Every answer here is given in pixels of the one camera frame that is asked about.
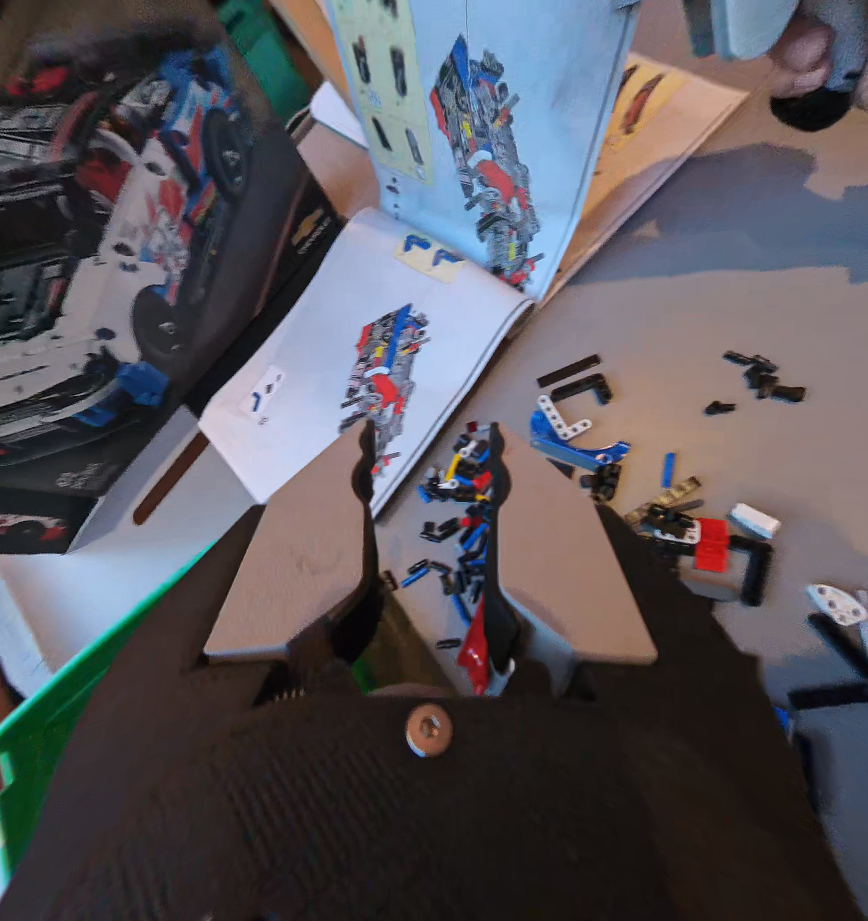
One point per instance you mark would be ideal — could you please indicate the person's right hand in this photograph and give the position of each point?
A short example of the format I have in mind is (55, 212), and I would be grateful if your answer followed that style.
(801, 61)

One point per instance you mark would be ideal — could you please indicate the green plastic bin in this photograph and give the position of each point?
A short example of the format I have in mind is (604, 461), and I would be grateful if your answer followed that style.
(45, 719)
(261, 57)

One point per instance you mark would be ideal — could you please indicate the pile of mixed toy bricks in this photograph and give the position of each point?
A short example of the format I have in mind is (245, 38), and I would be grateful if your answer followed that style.
(462, 504)

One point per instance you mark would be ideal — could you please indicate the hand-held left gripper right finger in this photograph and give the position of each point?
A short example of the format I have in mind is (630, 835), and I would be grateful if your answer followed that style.
(570, 568)

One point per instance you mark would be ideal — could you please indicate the building instruction booklet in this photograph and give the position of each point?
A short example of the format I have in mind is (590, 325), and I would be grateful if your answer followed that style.
(333, 345)

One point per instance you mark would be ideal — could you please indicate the black straight beam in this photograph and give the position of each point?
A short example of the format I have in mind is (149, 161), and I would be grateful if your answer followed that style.
(567, 370)

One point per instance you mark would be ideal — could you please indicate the black connector pin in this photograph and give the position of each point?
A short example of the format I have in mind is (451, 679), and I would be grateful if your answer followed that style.
(719, 408)

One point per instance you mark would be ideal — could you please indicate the blue curved brick frame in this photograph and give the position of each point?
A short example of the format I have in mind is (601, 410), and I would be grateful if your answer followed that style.
(585, 453)

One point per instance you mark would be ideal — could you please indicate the dark toy car set box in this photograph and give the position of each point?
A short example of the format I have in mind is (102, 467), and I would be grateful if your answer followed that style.
(117, 216)

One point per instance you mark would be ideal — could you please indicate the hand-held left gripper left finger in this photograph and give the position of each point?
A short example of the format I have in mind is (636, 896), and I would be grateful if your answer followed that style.
(304, 561)

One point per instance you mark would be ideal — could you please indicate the cluster of black pins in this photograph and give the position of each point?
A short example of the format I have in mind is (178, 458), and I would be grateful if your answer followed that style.
(765, 378)

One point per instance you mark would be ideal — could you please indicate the black L-shaped beam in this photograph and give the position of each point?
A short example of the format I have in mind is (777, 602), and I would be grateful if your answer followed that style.
(585, 388)

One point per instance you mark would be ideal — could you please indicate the white L-shaped beam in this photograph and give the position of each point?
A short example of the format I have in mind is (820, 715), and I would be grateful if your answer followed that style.
(556, 424)

